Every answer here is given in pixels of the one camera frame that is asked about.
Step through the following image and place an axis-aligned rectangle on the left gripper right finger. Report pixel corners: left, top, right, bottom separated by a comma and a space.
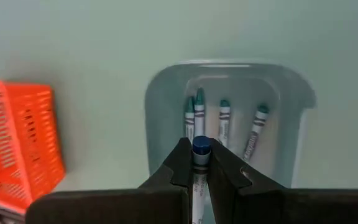
208, 138, 358, 224

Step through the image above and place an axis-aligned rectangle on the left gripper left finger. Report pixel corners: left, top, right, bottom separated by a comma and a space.
25, 137, 195, 224

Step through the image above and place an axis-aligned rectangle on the dark blue crayon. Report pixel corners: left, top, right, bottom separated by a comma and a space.
191, 135, 213, 224

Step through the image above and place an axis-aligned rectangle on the clear plastic container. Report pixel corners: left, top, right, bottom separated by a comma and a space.
144, 58, 318, 189

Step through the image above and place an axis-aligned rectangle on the orange plastic basket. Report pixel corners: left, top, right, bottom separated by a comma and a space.
0, 78, 67, 215

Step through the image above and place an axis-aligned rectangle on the teal table mat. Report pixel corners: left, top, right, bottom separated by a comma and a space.
0, 0, 358, 224

